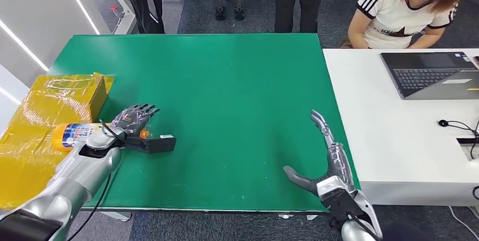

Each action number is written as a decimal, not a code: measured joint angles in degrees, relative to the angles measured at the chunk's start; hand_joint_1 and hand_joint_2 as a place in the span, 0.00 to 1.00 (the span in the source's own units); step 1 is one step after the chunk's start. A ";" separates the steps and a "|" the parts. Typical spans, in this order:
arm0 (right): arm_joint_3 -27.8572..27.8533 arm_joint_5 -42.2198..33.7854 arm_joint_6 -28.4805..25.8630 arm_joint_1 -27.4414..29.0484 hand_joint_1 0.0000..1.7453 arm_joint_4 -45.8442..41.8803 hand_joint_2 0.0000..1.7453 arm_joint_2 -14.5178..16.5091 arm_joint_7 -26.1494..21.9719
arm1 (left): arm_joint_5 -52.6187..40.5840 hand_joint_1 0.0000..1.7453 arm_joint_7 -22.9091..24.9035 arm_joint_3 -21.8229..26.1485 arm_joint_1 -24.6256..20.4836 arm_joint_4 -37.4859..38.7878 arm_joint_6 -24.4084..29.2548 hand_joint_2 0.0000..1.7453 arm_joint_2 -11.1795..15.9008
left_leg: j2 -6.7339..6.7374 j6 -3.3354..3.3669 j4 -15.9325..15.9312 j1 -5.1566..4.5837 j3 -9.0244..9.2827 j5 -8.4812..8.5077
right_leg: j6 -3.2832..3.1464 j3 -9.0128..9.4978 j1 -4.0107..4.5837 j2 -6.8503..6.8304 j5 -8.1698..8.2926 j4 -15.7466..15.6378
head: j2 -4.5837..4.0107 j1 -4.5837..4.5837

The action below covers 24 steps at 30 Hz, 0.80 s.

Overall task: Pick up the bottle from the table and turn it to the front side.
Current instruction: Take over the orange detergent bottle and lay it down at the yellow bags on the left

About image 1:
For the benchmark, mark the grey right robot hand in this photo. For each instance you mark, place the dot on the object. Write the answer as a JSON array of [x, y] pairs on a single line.
[[338, 160]]

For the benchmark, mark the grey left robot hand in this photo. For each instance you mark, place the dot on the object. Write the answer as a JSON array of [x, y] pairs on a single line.
[[133, 119]]

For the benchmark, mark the orange plastic bottle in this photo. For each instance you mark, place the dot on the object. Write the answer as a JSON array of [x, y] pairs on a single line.
[[71, 136]]

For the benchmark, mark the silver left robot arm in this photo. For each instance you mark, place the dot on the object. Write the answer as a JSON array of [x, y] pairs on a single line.
[[78, 175]]

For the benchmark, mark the white desk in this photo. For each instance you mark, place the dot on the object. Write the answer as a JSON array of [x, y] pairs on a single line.
[[396, 138]]

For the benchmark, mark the yellow taped cardboard box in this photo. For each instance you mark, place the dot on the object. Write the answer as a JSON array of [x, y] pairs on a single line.
[[37, 112]]

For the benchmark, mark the green table mat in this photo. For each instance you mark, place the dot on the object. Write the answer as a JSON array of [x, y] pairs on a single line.
[[232, 101]]

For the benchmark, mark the white metal stand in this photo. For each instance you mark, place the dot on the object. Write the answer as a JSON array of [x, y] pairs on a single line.
[[121, 15]]

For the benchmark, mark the standing person in pale top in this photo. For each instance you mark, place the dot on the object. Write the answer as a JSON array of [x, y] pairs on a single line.
[[146, 7]]

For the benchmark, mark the dark grey laptop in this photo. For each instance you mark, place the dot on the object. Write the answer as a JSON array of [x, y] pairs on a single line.
[[426, 76]]

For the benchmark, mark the seated person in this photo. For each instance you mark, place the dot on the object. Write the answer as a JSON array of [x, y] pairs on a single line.
[[393, 11]]

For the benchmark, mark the standing person in black trousers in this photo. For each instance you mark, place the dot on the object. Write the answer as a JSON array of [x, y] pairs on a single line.
[[295, 0]]

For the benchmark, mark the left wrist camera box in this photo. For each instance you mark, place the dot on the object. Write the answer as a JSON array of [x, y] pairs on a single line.
[[157, 144]]

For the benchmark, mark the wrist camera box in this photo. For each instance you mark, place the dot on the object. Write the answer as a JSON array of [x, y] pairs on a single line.
[[336, 198], [157, 144]]

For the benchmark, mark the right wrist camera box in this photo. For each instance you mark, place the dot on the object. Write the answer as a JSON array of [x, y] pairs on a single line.
[[336, 198]]

